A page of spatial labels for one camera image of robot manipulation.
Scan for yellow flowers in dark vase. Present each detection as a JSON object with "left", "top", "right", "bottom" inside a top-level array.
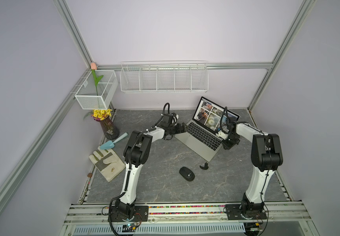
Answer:
[{"left": 83, "top": 109, "right": 120, "bottom": 140}]

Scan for small white wire basket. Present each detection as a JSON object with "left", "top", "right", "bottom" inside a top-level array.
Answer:
[{"left": 75, "top": 70, "right": 118, "bottom": 110}]

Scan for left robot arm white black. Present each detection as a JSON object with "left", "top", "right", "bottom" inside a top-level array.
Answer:
[{"left": 109, "top": 113, "right": 188, "bottom": 220}]

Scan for long white wire basket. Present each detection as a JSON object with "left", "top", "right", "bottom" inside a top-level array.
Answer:
[{"left": 120, "top": 61, "right": 209, "bottom": 93}]

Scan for pink tulip artificial flower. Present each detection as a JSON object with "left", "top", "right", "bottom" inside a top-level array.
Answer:
[{"left": 90, "top": 62, "right": 104, "bottom": 96}]

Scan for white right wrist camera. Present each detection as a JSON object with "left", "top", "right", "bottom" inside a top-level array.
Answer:
[{"left": 217, "top": 129, "right": 229, "bottom": 140}]

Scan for black wireless mouse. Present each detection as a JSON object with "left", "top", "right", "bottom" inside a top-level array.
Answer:
[{"left": 179, "top": 167, "right": 195, "bottom": 182}]

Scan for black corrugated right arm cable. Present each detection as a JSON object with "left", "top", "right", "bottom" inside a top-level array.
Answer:
[{"left": 219, "top": 106, "right": 232, "bottom": 135}]

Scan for beige gardening gloves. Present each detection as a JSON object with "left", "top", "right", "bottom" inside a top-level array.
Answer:
[{"left": 89, "top": 147, "right": 125, "bottom": 182}]

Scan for aluminium frame struts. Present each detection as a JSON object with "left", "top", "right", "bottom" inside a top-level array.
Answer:
[{"left": 0, "top": 1, "right": 316, "bottom": 216}]

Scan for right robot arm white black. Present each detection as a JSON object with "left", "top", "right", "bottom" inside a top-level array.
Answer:
[{"left": 217, "top": 123, "right": 283, "bottom": 220}]

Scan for black mouse battery cover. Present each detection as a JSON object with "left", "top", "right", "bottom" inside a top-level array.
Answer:
[{"left": 199, "top": 162, "right": 209, "bottom": 170}]

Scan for silver laptop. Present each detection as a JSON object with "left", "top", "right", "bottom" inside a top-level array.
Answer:
[{"left": 175, "top": 97, "right": 240, "bottom": 162}]

